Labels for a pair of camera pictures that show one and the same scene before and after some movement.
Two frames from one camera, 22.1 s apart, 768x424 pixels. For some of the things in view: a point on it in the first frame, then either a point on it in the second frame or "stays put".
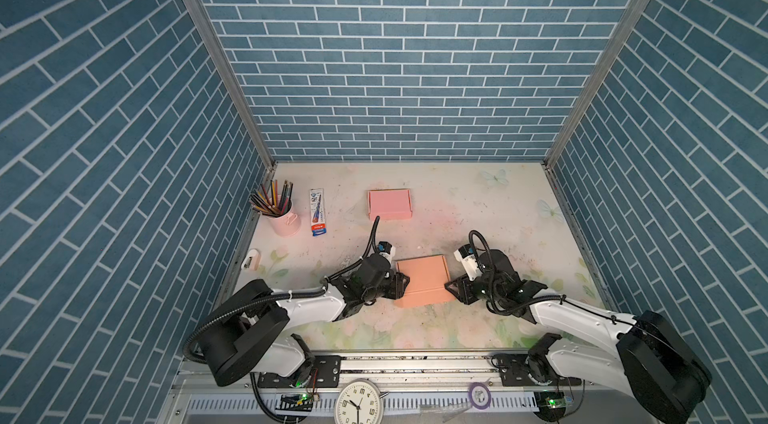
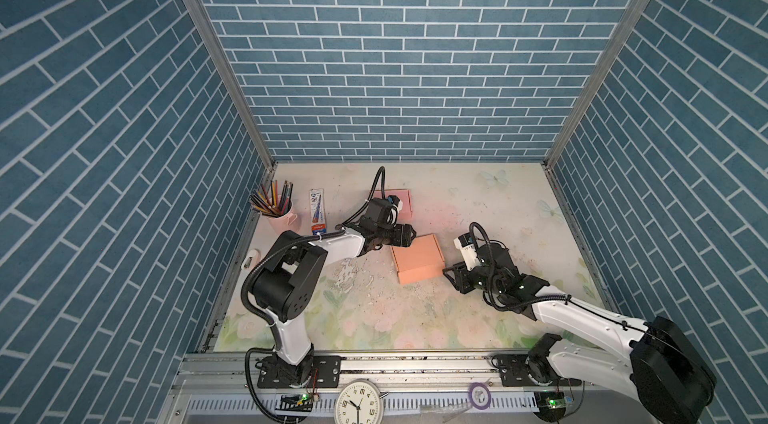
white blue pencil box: (318, 212) stays put
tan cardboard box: (426, 286) -> (422, 260)
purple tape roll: (479, 395) stays put
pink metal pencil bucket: (287, 224) stays put
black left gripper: (396, 285) -> (401, 234)
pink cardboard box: (389, 204) stays put
